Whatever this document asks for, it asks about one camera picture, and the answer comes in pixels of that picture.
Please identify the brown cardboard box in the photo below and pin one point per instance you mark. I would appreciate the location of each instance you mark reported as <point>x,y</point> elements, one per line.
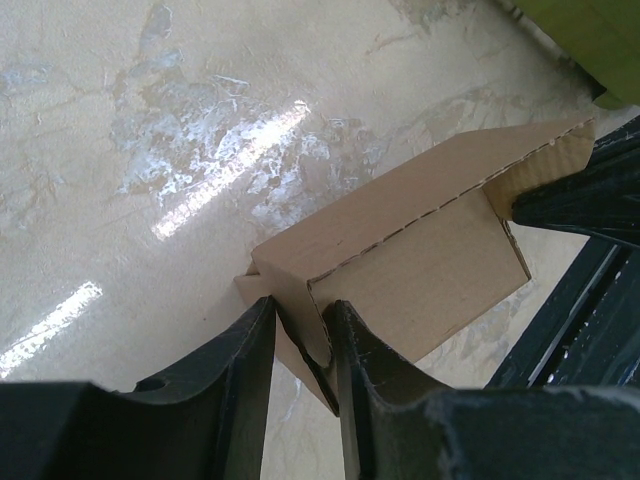
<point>420,252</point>

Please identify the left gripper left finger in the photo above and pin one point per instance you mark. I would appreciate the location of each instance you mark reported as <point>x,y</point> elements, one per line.
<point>203,417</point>

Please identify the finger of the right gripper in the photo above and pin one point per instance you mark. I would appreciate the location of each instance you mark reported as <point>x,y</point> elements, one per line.
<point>600,201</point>

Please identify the olive green plastic basket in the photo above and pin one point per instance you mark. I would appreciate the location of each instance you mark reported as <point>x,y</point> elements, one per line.
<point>602,37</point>

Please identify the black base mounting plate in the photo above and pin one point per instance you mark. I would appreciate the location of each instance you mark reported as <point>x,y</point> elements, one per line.
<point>587,331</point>

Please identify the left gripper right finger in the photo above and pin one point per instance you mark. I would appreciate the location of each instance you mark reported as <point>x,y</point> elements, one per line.
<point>397,422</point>

